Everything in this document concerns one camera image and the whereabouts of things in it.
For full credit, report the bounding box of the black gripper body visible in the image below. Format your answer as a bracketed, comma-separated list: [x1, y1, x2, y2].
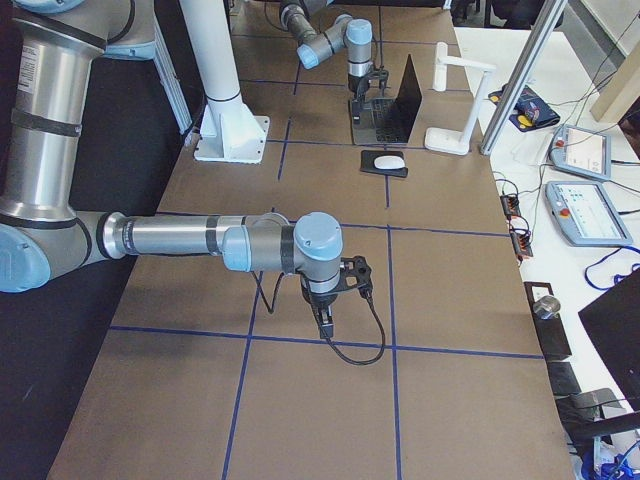
[299, 255, 373, 311]
[348, 68, 389, 100]

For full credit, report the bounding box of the dark grey laptop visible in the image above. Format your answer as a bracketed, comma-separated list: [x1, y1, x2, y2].
[351, 55, 422, 145]

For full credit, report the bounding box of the black mouse pad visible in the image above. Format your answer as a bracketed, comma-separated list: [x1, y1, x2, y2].
[360, 150, 408, 178]

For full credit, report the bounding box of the white computer mouse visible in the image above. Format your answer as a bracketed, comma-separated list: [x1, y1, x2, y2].
[374, 155, 405, 170]

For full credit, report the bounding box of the white desk lamp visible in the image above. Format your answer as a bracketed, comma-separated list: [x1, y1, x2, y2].
[424, 42, 496, 156]

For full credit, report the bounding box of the black orange usb hub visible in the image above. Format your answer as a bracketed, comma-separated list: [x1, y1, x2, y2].
[509, 229, 533, 261]
[500, 194, 521, 220]

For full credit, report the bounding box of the space pattern pencil pouch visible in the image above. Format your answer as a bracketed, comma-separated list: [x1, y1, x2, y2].
[509, 85, 560, 132]

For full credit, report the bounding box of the metal cylinder weight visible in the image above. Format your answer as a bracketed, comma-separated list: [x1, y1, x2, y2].
[532, 295, 561, 321]

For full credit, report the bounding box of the far teach pendant tablet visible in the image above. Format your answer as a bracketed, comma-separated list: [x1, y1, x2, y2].
[548, 125, 612, 181]

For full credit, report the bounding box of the teach pendant tablet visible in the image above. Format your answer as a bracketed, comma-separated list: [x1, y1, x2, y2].
[548, 125, 612, 181]
[544, 181, 633, 247]

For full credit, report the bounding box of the near teach pendant tablet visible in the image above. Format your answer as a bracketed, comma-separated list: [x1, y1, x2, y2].
[544, 181, 633, 247]

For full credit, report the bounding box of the black monitor corner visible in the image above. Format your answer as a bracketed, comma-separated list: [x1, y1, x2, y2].
[579, 272, 640, 411]

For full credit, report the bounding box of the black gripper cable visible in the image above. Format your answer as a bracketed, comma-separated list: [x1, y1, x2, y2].
[254, 269, 387, 366]

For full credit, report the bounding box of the white mounting base plate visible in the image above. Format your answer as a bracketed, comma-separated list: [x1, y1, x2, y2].
[194, 102, 270, 164]

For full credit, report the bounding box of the white camera pole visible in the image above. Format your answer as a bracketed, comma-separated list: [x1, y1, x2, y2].
[180, 0, 242, 112]

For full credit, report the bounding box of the aluminium frame post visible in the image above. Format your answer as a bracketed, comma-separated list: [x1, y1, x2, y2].
[479, 0, 568, 156]

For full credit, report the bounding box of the blue lanyard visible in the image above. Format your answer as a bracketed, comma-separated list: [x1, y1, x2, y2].
[584, 247, 640, 291]

